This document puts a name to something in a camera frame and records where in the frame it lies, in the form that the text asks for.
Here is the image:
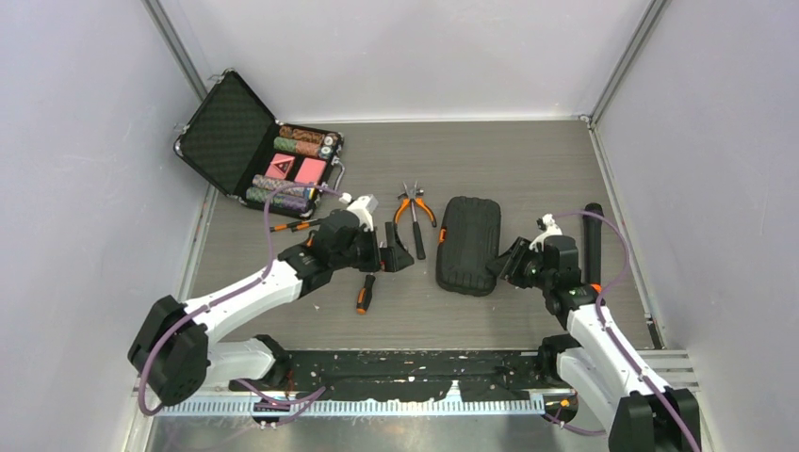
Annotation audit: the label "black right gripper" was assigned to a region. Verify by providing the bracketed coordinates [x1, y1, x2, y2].
[486, 237, 554, 292]

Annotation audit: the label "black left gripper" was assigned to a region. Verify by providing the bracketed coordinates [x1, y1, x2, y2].
[332, 221, 413, 272]

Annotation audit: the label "black plastic tool case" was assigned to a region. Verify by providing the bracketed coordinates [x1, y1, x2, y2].
[435, 196, 501, 297]

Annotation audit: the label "black orange stubby screwdriver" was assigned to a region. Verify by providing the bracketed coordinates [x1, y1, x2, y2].
[356, 273, 376, 315]

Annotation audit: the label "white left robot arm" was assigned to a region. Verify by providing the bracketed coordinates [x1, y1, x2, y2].
[128, 210, 415, 407]

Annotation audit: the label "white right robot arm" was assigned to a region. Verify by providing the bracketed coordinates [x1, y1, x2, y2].
[466, 210, 702, 451]

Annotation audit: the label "black cylinder flashlight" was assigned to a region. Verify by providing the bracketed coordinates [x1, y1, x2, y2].
[581, 202, 604, 284]

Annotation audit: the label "red playing card deck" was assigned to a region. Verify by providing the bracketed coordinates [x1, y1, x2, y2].
[294, 157, 327, 185]

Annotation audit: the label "small orange precision screwdriver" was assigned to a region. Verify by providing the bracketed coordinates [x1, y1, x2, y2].
[269, 222, 293, 233]

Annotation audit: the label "black aluminium poker chip case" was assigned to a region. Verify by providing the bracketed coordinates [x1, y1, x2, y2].
[173, 69, 344, 219]

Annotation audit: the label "orange handled pliers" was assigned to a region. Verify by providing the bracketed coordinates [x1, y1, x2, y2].
[393, 182, 438, 227]

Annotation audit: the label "black handled hammer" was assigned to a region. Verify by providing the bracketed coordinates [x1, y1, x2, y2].
[409, 195, 426, 260]

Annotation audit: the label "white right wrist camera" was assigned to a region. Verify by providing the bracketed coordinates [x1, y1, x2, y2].
[530, 214, 563, 251]

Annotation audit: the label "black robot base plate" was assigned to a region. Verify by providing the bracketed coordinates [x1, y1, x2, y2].
[251, 350, 570, 402]

